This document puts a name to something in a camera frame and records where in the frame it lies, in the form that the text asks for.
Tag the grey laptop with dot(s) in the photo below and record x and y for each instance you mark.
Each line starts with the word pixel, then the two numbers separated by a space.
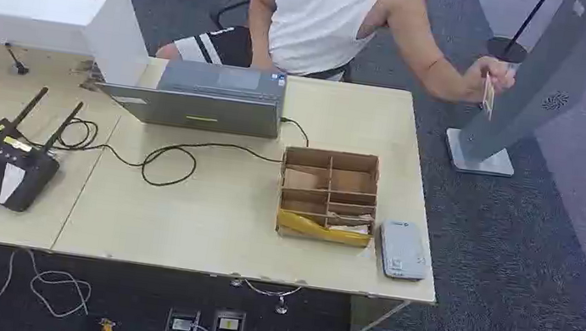
pixel 211 98

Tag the card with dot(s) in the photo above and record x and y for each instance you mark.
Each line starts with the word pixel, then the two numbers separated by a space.
pixel 488 95

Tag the grey card reader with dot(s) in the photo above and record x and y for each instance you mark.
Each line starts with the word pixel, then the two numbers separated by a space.
pixel 402 250

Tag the grey kiosk stand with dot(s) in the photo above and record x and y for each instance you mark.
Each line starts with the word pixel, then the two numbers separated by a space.
pixel 530 88

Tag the black stanchion post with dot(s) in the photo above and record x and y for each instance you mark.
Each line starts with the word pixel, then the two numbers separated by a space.
pixel 514 37

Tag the black router with antennas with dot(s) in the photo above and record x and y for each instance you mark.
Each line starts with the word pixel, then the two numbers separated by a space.
pixel 7 163

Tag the person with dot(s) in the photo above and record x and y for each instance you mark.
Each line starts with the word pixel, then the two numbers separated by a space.
pixel 318 14

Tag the floor socket box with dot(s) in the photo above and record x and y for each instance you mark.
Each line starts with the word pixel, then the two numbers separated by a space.
pixel 229 326
pixel 182 324

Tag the wooden card box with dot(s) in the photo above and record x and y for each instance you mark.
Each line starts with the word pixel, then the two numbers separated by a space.
pixel 329 194

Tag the white cabinet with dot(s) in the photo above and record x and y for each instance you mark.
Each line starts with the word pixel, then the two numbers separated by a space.
pixel 36 5

